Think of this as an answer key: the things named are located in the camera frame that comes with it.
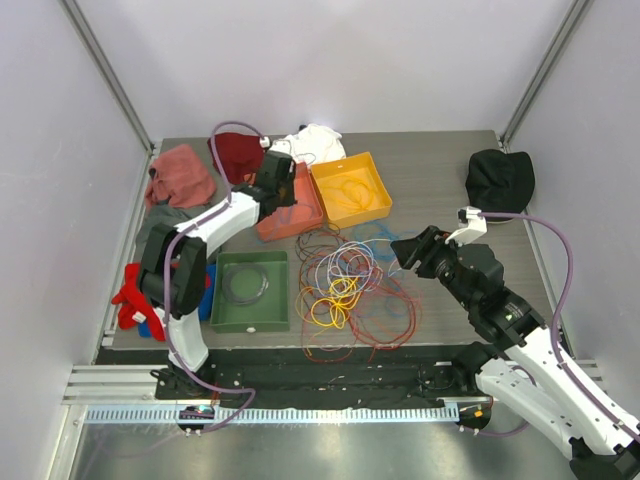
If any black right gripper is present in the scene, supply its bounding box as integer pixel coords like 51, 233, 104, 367
391, 225, 477, 311

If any purple blue cable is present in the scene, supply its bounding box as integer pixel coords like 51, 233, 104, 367
269, 204, 311, 236

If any white cable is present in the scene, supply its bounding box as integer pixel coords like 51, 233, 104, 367
319, 237, 406, 296

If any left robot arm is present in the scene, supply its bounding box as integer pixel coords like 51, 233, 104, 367
137, 151, 296, 399

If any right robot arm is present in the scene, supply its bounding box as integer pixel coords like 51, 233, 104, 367
391, 226, 639, 479

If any coral orange plastic tray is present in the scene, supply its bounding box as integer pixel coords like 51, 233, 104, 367
255, 163, 324, 242

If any dark red cloth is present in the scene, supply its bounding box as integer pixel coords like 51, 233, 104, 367
214, 132, 265, 185

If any white cloth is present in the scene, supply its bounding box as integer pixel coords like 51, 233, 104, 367
289, 124, 347, 166

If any yellow plastic tray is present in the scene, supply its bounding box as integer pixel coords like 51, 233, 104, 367
311, 152, 393, 229

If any pink cloth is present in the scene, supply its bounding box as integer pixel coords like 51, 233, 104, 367
144, 144, 217, 209

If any black bucket hat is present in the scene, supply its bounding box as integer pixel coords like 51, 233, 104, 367
465, 149, 535, 214

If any grey cloth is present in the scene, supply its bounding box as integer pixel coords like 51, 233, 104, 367
135, 204, 205, 254

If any green plastic tray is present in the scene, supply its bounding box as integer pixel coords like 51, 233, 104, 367
210, 251, 290, 334

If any bright red cloth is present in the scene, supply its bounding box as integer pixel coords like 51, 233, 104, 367
111, 263, 166, 342

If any blue cloth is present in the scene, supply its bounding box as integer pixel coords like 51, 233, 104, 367
132, 264, 217, 342

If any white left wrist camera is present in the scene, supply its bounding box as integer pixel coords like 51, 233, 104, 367
259, 135, 295, 159

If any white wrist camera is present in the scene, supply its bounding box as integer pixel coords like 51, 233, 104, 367
259, 135, 295, 159
445, 206, 487, 246

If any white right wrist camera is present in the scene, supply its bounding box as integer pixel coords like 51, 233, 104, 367
445, 206, 487, 246

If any red cable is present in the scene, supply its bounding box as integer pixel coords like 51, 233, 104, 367
297, 224, 424, 364

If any brown cable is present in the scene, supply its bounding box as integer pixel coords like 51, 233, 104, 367
295, 224, 346, 266

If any orange yellow cable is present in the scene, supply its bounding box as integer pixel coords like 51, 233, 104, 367
296, 279, 361, 326

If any bright yellow cable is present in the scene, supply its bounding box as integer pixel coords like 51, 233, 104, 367
310, 277, 362, 329

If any grey coiled cable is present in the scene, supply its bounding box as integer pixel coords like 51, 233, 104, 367
222, 265, 269, 305

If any left aluminium frame post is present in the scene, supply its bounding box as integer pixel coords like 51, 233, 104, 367
59, 0, 154, 153

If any aluminium frame post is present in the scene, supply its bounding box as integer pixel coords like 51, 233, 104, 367
59, 0, 154, 153
497, 0, 593, 149

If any white slotted cable duct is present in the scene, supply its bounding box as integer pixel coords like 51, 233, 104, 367
85, 403, 459, 425

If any right aluminium frame post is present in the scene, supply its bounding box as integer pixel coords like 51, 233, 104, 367
497, 0, 593, 149

